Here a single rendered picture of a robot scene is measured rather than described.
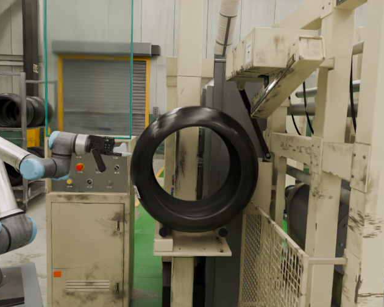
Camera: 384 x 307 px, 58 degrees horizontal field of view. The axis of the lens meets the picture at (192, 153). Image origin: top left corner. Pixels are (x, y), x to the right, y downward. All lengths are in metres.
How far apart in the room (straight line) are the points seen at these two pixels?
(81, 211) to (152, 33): 9.21
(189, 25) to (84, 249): 1.57
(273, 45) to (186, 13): 0.74
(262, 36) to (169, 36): 9.81
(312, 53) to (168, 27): 10.00
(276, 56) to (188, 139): 0.78
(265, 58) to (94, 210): 1.54
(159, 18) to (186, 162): 9.54
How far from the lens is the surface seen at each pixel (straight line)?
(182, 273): 2.15
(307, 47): 1.34
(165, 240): 1.68
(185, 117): 1.54
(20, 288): 1.87
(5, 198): 1.97
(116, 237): 2.46
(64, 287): 2.67
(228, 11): 2.42
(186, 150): 1.95
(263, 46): 1.39
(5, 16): 12.76
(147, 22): 11.33
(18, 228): 1.93
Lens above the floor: 1.45
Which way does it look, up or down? 7 degrees down
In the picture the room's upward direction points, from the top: 2 degrees clockwise
